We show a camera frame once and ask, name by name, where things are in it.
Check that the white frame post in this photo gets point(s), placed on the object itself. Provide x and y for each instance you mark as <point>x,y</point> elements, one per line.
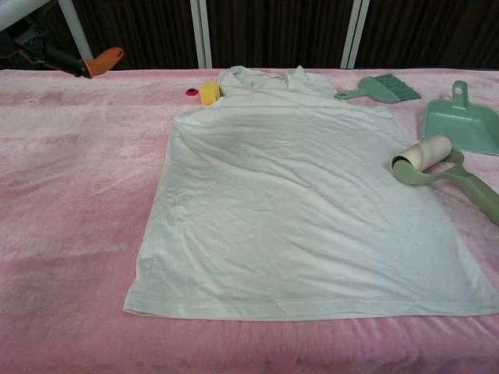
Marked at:
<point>80,39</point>
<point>354,35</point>
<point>202,35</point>

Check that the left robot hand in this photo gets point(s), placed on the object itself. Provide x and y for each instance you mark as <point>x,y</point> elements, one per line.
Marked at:
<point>62,58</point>

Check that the green dustpan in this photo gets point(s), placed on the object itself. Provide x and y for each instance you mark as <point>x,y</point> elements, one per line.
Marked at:
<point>460,124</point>

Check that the green hand brush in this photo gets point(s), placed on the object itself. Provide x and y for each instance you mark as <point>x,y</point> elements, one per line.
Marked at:
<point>370,87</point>

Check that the green lint roller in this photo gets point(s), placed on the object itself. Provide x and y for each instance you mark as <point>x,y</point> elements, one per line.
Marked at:
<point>471,187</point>

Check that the small red cap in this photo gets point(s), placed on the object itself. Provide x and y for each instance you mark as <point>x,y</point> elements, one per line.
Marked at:
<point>192,92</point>

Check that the black pleated curtain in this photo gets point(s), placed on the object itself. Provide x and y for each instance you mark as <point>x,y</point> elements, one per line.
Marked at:
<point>273,31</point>

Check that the yellow sponge block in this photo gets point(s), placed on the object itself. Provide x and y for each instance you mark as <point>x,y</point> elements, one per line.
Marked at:
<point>209,93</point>

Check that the pink fleece blanket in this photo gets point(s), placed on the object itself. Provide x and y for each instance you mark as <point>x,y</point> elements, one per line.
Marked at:
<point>58,195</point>

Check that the white shirt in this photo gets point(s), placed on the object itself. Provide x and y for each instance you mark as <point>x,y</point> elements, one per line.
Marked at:
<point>273,195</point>

